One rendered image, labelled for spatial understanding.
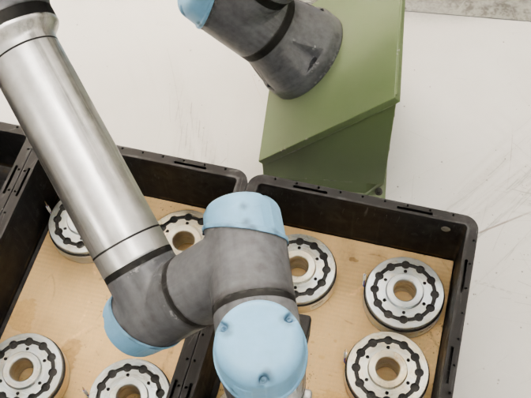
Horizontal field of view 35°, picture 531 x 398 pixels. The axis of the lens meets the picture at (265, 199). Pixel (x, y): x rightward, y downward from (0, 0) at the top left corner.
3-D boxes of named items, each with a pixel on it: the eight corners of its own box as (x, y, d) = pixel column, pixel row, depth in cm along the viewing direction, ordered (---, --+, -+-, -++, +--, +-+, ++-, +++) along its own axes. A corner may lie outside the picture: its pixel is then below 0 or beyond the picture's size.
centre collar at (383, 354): (374, 345, 104) (374, 343, 104) (412, 358, 103) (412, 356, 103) (362, 381, 102) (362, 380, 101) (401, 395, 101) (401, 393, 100)
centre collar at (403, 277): (392, 269, 109) (392, 268, 109) (428, 282, 108) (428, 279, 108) (380, 302, 107) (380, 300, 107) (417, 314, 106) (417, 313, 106)
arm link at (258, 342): (299, 280, 69) (314, 381, 65) (300, 328, 78) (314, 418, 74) (204, 294, 69) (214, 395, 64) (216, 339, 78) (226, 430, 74)
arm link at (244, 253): (160, 227, 81) (168, 334, 75) (239, 175, 74) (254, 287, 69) (220, 246, 86) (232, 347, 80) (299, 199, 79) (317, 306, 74)
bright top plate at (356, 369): (359, 322, 106) (360, 321, 106) (437, 347, 104) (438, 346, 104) (335, 395, 102) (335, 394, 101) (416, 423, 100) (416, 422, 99)
